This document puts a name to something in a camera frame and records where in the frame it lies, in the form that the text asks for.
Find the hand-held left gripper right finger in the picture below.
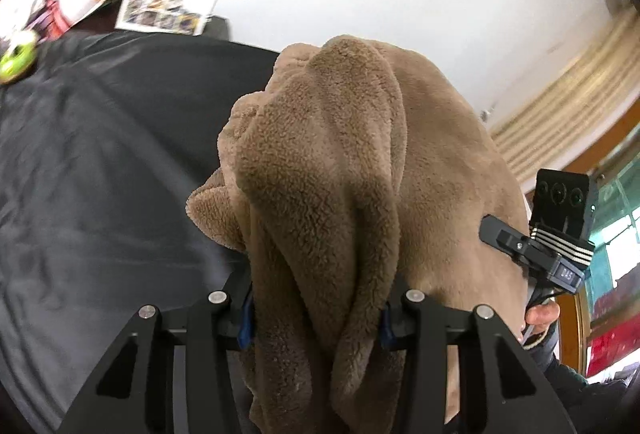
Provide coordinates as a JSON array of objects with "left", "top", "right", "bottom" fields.
[{"left": 378, "top": 281, "right": 581, "bottom": 434}]

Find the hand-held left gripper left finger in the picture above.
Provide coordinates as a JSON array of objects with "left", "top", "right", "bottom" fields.
[{"left": 56, "top": 271, "right": 257, "bottom": 434}]

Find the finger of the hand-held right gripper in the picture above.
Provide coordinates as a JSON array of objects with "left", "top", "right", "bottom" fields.
[{"left": 478, "top": 215, "right": 532, "bottom": 265}]

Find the brown fleece towel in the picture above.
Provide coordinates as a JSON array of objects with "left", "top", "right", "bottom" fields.
[{"left": 186, "top": 34, "right": 532, "bottom": 434}]

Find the person's right forearm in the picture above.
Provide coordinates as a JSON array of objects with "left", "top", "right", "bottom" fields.
[{"left": 525, "top": 324, "right": 631, "bottom": 434}]

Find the person's right hand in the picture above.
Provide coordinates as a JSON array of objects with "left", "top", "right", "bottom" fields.
[{"left": 520, "top": 301, "right": 562, "bottom": 346}]

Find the black bed sheet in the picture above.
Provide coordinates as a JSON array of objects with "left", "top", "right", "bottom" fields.
[{"left": 0, "top": 30, "right": 282, "bottom": 434}]

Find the green toy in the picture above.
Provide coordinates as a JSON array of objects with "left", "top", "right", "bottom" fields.
[{"left": 0, "top": 33, "right": 39, "bottom": 86}]

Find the black cable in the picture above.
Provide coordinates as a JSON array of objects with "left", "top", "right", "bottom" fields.
[{"left": 524, "top": 281, "right": 563, "bottom": 340}]

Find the wooden window frame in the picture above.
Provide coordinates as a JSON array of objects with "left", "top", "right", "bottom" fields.
[{"left": 520, "top": 111, "right": 640, "bottom": 377}]

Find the photo collage frame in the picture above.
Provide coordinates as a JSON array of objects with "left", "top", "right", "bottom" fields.
[{"left": 114, "top": 0, "right": 219, "bottom": 38}]

